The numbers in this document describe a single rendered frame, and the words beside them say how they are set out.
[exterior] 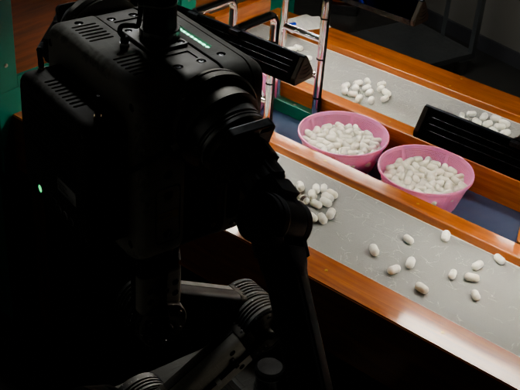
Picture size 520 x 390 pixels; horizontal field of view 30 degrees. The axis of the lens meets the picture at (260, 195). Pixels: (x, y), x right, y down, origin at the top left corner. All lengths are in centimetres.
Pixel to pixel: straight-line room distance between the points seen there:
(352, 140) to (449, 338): 89
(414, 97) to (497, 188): 52
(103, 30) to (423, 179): 130
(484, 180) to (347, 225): 50
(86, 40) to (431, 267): 110
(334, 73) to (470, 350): 139
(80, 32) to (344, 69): 172
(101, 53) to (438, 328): 99
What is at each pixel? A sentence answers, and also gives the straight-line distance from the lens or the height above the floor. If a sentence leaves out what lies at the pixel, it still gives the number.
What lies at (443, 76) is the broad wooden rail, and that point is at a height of 76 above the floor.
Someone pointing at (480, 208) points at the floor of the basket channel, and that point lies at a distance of 276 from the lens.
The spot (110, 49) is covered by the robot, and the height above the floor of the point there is 145.
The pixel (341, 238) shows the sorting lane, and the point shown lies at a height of 74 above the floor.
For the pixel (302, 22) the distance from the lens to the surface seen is 354.
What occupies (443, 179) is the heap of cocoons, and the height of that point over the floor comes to 74.
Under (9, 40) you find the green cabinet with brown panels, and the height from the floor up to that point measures 99.
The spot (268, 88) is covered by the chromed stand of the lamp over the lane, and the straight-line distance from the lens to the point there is 277.
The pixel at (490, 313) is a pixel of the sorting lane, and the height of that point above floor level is 74.
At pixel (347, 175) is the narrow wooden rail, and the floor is 76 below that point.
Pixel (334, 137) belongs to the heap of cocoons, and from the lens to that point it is 285.
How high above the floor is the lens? 212
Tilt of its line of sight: 33 degrees down
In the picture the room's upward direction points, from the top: 4 degrees clockwise
